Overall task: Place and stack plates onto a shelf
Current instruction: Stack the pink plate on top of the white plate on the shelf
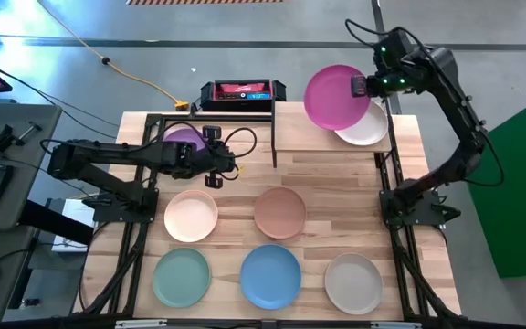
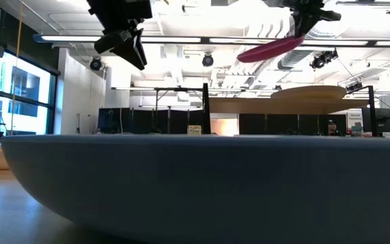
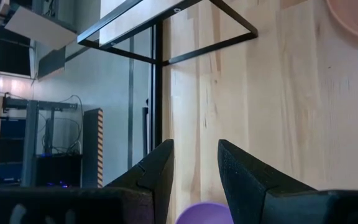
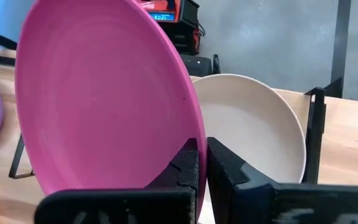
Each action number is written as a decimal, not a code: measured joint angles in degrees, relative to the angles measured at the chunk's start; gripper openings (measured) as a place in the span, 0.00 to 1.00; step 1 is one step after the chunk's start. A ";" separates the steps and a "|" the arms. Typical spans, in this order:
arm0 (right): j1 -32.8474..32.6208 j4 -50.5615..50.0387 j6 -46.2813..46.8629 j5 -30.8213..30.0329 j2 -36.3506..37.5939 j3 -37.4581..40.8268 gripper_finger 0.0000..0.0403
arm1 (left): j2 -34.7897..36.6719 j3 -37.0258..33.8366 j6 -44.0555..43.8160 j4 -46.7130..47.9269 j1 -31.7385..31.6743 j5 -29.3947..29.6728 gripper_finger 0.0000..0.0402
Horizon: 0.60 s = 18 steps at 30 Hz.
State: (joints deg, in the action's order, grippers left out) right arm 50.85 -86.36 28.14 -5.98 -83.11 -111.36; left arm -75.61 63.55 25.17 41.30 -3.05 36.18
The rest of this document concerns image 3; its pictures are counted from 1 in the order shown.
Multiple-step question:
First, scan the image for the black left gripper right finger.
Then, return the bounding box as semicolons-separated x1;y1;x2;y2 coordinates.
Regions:
217;138;358;224

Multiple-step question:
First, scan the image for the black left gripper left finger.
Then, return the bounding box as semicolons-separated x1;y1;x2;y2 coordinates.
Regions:
0;139;175;224

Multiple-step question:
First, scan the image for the purple plate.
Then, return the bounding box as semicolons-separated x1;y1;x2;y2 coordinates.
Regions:
175;201;234;224

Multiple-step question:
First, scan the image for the black computer case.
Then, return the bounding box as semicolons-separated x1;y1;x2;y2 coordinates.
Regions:
35;153;83;189

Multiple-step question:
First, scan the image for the blue panel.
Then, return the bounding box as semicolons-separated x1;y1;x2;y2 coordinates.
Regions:
0;117;27;185

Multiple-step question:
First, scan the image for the white flat panel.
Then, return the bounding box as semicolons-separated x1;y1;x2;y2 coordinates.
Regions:
4;5;78;51

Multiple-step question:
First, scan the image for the black aluminium rig frame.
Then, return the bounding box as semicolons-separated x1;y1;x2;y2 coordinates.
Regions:
149;21;165;149

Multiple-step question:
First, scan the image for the grey metal desk frame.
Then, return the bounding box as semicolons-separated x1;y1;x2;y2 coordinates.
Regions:
1;95;79;187

